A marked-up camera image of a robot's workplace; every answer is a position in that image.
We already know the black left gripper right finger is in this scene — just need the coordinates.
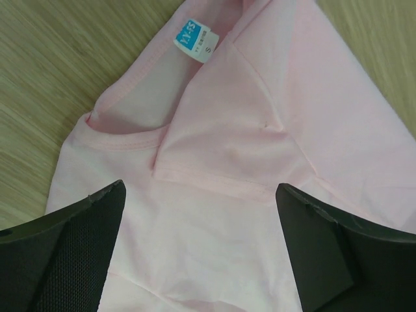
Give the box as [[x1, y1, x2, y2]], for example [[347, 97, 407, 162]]
[[276, 183, 415, 311]]

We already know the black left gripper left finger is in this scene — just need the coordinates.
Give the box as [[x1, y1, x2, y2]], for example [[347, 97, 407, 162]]
[[1, 180, 126, 311]]

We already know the pink t-shirt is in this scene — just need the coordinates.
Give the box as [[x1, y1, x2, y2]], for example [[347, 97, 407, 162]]
[[46, 1, 415, 311]]

